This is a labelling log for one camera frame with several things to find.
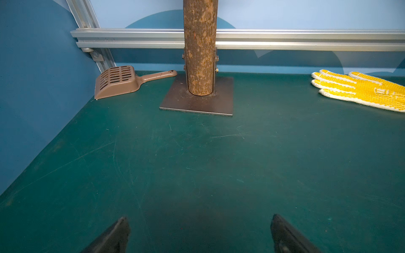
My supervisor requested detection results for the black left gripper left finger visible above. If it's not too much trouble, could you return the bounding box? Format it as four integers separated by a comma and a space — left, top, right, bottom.
81, 217, 131, 253

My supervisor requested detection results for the dark metal tree base plate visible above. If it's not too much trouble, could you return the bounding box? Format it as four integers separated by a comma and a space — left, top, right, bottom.
159, 74, 234, 117

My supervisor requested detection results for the yellow white work glove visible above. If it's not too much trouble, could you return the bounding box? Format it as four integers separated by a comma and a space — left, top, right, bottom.
311, 70, 405, 113

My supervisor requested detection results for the horizontal aluminium back rail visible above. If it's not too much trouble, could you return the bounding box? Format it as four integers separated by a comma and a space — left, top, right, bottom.
82, 28, 405, 52

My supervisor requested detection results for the brown plastic slotted scoop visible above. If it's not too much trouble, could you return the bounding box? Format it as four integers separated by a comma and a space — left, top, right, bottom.
95, 65, 177, 100

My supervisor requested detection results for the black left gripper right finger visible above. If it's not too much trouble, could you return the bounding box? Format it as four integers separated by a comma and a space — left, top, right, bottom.
271, 214, 322, 253

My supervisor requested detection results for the brown tree trunk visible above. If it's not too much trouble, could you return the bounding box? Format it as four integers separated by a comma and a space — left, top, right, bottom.
183, 0, 218, 97

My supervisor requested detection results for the left aluminium corner post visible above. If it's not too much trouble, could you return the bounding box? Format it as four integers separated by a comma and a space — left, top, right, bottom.
66, 0, 116, 72

